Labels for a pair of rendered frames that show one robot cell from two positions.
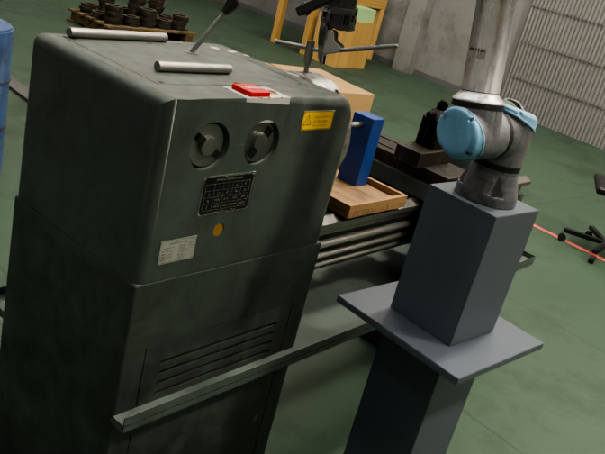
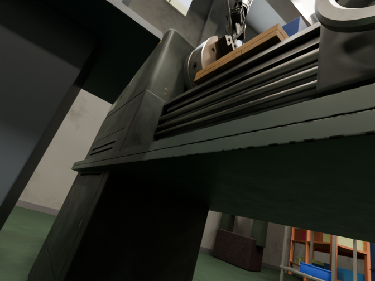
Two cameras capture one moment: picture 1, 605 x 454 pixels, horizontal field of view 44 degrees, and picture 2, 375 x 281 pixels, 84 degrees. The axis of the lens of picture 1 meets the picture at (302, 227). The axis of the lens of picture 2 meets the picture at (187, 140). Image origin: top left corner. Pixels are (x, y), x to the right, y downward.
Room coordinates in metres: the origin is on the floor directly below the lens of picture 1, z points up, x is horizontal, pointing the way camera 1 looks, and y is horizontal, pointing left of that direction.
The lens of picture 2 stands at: (2.25, -0.65, 0.43)
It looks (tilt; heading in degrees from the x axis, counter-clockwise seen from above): 21 degrees up; 111
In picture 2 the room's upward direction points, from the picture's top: 17 degrees clockwise
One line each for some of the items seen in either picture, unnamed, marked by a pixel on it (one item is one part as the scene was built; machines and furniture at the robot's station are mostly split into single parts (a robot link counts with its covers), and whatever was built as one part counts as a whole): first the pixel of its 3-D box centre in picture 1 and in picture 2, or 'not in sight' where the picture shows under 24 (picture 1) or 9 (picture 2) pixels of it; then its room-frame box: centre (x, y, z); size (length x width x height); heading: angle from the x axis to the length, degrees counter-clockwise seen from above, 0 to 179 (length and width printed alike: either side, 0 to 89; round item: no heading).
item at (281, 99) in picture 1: (254, 104); not in sight; (1.56, 0.16, 1.23); 0.13 x 0.08 x 0.06; 143
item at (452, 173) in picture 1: (408, 158); not in sight; (2.53, -0.30, 0.95); 0.43 x 0.18 x 0.04; 53
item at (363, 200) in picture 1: (334, 184); (263, 92); (2.23, -0.06, 0.89); 0.36 x 0.30 x 0.04; 53
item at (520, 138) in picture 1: (505, 132); not in sight; (1.76, -0.41, 1.27); 0.13 x 0.12 x 0.14; 135
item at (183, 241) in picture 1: (189, 145); (168, 100); (1.70, 0.31, 1.06); 0.59 x 0.48 x 0.39; 143
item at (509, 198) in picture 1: (491, 177); not in sight; (1.76, -0.41, 1.15); 0.15 x 0.15 x 0.10
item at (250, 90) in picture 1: (250, 92); not in sight; (1.54, 0.18, 1.26); 0.06 x 0.06 x 0.02; 53
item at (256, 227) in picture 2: not in sight; (249, 188); (2.16, 3.88, 1.43); 0.92 x 0.74 x 2.85; 138
